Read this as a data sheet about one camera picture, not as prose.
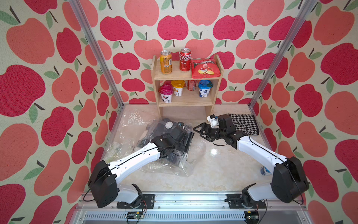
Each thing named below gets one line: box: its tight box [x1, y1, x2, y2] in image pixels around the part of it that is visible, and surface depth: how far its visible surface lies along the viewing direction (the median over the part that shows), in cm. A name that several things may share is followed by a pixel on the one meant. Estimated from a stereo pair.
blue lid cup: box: [198, 79, 214, 98], surface depth 93 cm
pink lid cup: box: [158, 83, 174, 104], surface depth 89 cm
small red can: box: [186, 79, 197, 91], surface depth 100 cm
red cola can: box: [179, 47, 192, 72], surface depth 75 cm
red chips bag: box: [191, 58, 222, 79], surface depth 76 cm
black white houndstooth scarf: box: [228, 113, 260, 136], surface depth 106 cm
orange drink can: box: [159, 49, 173, 75], surface depth 74 cm
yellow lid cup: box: [170, 80, 186, 97], surface depth 93 cm
